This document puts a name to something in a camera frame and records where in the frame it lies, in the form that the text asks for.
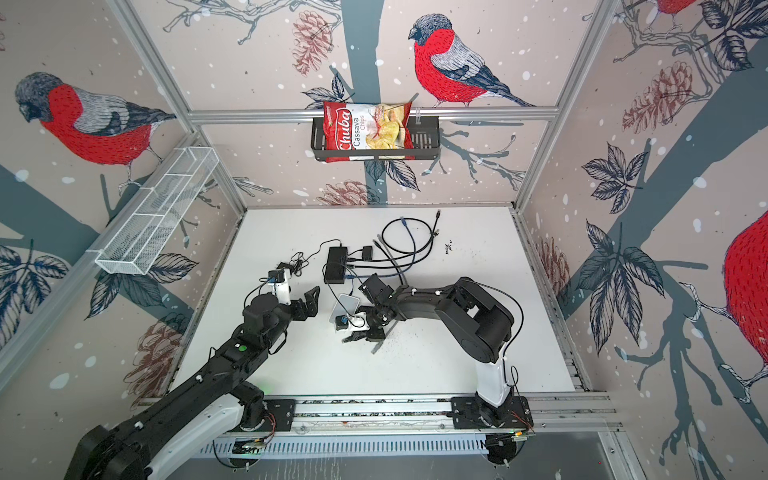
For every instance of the red cassava chips bag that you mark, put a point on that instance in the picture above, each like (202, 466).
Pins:
(353, 127)

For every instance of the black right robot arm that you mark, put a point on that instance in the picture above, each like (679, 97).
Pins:
(482, 326)

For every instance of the black network switch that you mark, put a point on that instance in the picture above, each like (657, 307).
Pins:
(336, 266)

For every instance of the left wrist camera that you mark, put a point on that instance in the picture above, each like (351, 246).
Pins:
(278, 283)

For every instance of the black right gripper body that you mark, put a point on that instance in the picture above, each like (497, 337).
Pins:
(375, 321)

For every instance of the black wall basket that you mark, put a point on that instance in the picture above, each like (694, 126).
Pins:
(425, 137)

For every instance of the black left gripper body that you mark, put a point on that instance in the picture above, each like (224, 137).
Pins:
(300, 312)

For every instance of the black power adapter with cable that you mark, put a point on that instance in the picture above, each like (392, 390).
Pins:
(300, 260)

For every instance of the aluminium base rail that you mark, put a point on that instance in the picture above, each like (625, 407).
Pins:
(322, 426)

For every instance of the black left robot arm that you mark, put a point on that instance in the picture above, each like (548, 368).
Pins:
(216, 399)

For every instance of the white wire mesh shelf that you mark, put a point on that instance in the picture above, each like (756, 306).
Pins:
(141, 238)

